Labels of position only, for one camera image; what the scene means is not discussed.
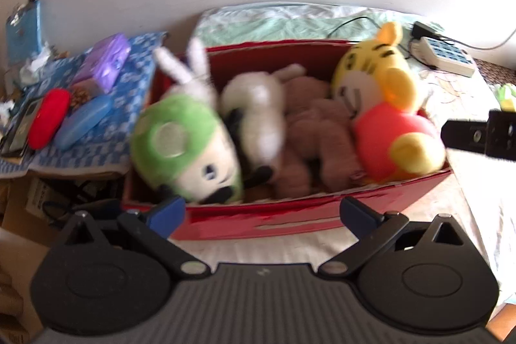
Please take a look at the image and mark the cream power strip blue sockets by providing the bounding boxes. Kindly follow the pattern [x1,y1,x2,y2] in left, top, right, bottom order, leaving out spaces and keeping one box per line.
[409,35,477,78]

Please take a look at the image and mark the green frog plush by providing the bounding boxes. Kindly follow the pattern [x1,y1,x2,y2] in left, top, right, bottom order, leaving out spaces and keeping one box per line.
[494,83,516,112]

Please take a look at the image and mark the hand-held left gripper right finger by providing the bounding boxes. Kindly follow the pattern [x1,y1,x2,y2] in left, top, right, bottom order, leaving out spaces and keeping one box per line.
[318,196,470,275]

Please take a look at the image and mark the green mushroom plush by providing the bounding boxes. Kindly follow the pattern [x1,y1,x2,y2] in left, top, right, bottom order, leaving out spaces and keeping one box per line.
[130,92,273,204]

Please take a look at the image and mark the floral covered stool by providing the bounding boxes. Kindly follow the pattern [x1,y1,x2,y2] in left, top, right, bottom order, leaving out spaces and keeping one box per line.
[476,58,516,84]

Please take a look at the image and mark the crumpled white tissue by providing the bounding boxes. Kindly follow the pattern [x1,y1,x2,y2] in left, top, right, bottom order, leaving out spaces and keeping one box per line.
[18,44,55,84]

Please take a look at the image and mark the red glasses case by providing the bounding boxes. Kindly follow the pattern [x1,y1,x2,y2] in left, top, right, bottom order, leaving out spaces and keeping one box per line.
[27,89,72,150]

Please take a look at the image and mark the blue box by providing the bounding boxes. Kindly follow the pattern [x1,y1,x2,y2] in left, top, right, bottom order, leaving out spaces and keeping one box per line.
[6,0,43,64]

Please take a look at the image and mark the thin black cable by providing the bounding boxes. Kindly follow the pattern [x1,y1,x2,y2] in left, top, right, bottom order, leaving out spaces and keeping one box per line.
[328,17,416,58]

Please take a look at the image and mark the black power adapter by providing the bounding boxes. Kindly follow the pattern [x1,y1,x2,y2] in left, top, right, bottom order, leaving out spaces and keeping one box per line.
[412,22,442,40]

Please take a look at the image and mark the black phone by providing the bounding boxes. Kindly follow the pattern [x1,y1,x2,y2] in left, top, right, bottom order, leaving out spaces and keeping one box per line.
[0,96,45,158]

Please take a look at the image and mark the white rabbit plush blue ears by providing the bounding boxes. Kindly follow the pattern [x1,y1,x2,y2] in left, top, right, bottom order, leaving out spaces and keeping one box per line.
[220,64,307,167]

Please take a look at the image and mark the grey cable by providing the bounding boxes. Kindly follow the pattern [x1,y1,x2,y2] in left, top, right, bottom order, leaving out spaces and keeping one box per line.
[443,25,516,50]

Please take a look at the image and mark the purple tissue pack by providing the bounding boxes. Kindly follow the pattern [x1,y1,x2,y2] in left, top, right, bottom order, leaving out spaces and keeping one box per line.
[73,33,132,95]

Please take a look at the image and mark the brown plush toy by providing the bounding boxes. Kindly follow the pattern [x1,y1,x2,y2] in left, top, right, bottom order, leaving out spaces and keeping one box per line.
[274,76,367,200]

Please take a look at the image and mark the blue patterned cloth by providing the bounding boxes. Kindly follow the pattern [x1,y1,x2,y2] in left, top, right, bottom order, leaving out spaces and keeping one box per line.
[0,30,170,177]

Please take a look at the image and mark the yellow tiger plush pink shirt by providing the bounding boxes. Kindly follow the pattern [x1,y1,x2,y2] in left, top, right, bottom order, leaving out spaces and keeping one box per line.
[331,22,446,183]

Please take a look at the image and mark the blue glasses case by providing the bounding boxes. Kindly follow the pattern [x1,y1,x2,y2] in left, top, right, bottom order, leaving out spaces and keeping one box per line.
[54,94,114,150]

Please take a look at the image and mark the tangled black cables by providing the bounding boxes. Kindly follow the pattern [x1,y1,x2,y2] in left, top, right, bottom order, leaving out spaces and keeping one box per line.
[24,175,125,226]

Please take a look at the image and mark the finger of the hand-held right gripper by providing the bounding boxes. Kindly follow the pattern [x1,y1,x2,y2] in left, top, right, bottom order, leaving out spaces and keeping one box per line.
[441,119,489,156]

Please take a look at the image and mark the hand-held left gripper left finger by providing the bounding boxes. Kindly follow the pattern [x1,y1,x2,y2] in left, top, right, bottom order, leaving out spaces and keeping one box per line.
[60,196,210,275]

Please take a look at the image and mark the cardboard boxes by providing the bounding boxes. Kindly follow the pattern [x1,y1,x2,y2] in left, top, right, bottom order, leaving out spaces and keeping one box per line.
[0,179,53,344]

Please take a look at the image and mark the red cardboard box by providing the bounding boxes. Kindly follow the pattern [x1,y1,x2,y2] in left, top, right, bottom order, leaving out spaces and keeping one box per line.
[121,39,452,242]

